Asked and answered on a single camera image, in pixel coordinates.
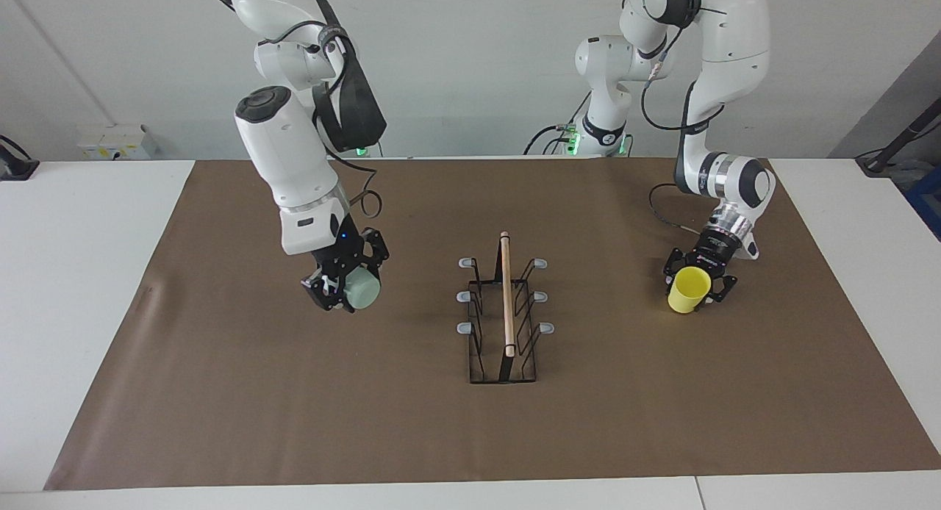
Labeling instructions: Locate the black left base cable bundle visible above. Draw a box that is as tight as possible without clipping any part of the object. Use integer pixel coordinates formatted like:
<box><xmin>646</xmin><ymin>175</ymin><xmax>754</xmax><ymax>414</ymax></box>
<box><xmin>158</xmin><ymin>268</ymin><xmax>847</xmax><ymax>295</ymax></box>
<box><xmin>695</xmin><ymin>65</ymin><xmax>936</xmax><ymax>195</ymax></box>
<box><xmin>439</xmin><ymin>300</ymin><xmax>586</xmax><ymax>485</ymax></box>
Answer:
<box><xmin>523</xmin><ymin>91</ymin><xmax>634</xmax><ymax>157</ymax></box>

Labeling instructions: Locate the black left arm gripper cable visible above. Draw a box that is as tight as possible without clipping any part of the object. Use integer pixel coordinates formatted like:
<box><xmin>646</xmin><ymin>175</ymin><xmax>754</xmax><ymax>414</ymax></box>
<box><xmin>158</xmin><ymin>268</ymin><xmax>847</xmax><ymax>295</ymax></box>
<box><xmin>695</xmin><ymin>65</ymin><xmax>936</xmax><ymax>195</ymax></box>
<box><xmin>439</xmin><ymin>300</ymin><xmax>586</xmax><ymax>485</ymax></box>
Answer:
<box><xmin>640</xmin><ymin>25</ymin><xmax>729</xmax><ymax>236</ymax></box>

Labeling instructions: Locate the yellow plastic cup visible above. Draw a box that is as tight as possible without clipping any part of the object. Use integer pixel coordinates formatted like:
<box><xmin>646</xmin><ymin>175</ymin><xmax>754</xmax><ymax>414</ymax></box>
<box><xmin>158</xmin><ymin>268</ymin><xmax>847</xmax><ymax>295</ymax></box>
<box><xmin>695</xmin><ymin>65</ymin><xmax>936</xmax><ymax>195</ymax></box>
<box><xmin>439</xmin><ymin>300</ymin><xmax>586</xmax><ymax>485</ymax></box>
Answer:
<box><xmin>668</xmin><ymin>267</ymin><xmax>713</xmax><ymax>315</ymax></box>

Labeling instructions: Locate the black table clamp mount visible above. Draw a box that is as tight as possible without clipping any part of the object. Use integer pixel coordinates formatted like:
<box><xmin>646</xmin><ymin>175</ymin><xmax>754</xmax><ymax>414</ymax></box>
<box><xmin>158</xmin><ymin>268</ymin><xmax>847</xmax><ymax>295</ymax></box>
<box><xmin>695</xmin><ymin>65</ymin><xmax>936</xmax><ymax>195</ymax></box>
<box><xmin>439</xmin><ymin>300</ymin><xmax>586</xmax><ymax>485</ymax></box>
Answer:
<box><xmin>0</xmin><ymin>135</ymin><xmax>39</xmax><ymax>182</ymax></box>

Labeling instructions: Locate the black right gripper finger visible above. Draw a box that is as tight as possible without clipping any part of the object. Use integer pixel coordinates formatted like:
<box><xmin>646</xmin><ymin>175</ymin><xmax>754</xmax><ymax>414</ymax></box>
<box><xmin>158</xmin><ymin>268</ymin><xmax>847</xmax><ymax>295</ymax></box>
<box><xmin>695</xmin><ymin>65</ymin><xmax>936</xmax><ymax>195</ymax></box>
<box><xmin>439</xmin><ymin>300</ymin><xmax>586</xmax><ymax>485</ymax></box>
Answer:
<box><xmin>300</xmin><ymin>274</ymin><xmax>358</xmax><ymax>314</ymax></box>
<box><xmin>365</xmin><ymin>229</ymin><xmax>391</xmax><ymax>270</ymax></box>

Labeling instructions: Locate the brown paper table mat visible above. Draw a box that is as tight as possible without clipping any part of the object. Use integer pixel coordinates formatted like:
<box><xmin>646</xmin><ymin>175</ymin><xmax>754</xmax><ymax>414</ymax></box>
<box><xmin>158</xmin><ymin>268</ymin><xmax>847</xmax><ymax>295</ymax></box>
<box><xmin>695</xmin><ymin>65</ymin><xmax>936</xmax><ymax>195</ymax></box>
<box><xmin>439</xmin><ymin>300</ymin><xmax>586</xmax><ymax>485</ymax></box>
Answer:
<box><xmin>44</xmin><ymin>156</ymin><xmax>941</xmax><ymax>491</ymax></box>

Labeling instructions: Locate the pale green plastic cup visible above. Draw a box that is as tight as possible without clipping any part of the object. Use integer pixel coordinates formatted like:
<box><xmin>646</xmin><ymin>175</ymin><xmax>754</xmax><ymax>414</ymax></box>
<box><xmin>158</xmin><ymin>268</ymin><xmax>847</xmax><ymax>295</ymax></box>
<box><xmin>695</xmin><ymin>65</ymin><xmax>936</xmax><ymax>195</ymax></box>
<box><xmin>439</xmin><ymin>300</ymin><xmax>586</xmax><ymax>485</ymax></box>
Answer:
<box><xmin>343</xmin><ymin>265</ymin><xmax>382</xmax><ymax>310</ymax></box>

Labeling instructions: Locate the black arm gripper cable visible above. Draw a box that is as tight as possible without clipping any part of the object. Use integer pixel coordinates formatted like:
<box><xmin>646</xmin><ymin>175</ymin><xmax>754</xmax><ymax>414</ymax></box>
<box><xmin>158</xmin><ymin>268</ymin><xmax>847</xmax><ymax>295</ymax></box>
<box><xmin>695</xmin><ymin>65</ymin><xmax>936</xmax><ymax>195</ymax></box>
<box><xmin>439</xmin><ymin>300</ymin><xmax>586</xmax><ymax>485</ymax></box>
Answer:
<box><xmin>312</xmin><ymin>10</ymin><xmax>384</xmax><ymax>219</ymax></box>
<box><xmin>640</xmin><ymin>25</ymin><xmax>729</xmax><ymax>236</ymax></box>

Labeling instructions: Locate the black right arm gripper cable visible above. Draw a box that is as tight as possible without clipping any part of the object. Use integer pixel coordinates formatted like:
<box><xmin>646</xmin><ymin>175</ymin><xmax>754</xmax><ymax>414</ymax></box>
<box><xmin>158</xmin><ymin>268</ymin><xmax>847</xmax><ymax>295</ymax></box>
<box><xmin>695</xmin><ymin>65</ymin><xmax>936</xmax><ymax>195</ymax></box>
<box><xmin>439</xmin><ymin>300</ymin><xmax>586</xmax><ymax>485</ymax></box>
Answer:
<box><xmin>312</xmin><ymin>10</ymin><xmax>384</xmax><ymax>219</ymax></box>

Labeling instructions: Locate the blue crate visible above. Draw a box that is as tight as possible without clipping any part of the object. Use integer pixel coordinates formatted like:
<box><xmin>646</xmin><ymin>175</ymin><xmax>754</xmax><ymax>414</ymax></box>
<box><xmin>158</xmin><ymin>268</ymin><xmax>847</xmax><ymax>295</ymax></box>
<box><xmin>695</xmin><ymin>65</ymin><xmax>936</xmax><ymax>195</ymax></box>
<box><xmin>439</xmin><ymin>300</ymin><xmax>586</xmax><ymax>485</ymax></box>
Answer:
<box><xmin>903</xmin><ymin>165</ymin><xmax>941</xmax><ymax>240</ymax></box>

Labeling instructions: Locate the black angled stand pole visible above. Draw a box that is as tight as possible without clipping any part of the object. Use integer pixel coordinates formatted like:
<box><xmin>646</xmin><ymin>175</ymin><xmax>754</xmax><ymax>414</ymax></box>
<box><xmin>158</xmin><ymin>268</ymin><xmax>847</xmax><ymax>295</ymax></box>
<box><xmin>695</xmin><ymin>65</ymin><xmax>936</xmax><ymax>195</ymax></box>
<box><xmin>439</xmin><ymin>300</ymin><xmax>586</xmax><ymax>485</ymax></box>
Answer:
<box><xmin>856</xmin><ymin>98</ymin><xmax>941</xmax><ymax>176</ymax></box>

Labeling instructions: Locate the white wall socket box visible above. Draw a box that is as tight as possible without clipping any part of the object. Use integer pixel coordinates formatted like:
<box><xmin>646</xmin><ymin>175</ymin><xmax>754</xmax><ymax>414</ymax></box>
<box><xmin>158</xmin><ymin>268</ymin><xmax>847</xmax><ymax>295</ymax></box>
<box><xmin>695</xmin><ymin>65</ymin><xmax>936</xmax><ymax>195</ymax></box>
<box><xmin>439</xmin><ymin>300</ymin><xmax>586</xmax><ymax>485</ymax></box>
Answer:
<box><xmin>77</xmin><ymin>124</ymin><xmax>157</xmax><ymax>162</ymax></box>

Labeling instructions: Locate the black wire rack, wooden handle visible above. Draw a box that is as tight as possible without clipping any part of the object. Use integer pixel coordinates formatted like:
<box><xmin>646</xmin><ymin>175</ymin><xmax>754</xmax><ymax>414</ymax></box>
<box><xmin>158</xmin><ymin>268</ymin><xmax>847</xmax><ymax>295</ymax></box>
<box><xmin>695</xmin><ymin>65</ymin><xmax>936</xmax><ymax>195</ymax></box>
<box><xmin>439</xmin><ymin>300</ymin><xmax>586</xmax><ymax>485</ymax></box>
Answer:
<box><xmin>457</xmin><ymin>231</ymin><xmax>555</xmax><ymax>384</ymax></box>

